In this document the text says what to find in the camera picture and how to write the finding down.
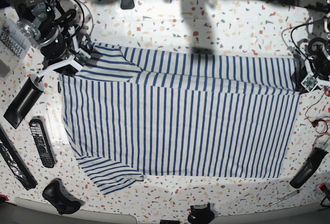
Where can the blue white striped t-shirt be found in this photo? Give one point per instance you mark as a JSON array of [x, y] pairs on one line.
[[135, 112]]

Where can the clear plastic screw box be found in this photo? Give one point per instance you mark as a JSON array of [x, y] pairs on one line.
[[14, 47]]

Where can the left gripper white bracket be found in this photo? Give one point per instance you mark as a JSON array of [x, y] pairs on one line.
[[312, 80]]

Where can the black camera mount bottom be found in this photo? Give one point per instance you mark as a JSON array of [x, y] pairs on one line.
[[201, 214]]

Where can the long black wrapped bar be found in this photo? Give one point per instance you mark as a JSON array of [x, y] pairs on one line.
[[15, 163]]

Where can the red tipped screwdriver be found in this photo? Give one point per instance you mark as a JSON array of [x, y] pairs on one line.
[[288, 196]]

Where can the black game controller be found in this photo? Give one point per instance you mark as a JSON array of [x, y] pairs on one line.
[[64, 206]]

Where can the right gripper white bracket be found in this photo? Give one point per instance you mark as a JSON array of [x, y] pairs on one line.
[[62, 53]]

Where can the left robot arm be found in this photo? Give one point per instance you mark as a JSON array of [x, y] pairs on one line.
[[317, 48]]

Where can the black handle right side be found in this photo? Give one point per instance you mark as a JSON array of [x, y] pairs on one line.
[[309, 168]]

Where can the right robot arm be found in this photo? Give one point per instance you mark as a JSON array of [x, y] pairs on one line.
[[54, 32]]

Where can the black TV remote control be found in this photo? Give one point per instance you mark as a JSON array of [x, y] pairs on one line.
[[44, 147]]

